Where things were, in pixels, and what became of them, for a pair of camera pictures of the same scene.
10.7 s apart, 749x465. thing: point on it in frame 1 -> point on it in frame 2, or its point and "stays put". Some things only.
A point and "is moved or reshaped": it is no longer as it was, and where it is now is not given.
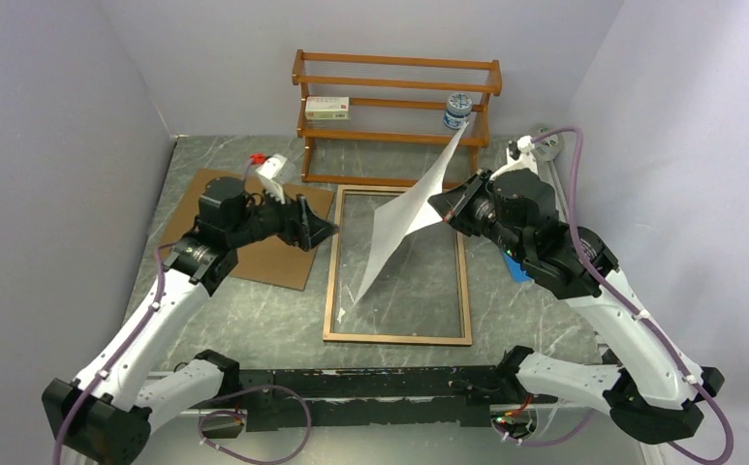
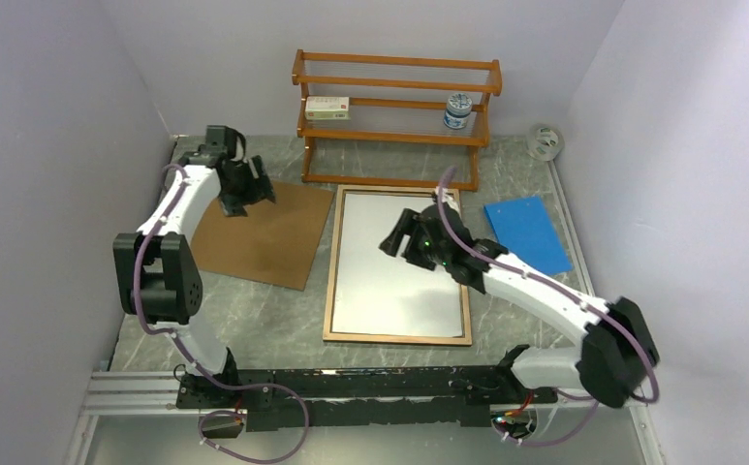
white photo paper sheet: x=406 y=212 is moved or reshaped
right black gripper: x=453 y=204 -> x=391 y=244
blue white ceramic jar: x=458 y=109 stays put
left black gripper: x=300 y=226 -> x=260 y=187
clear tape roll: x=547 y=148 stays put
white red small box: x=325 y=108 stays put
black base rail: x=279 y=399 stays put
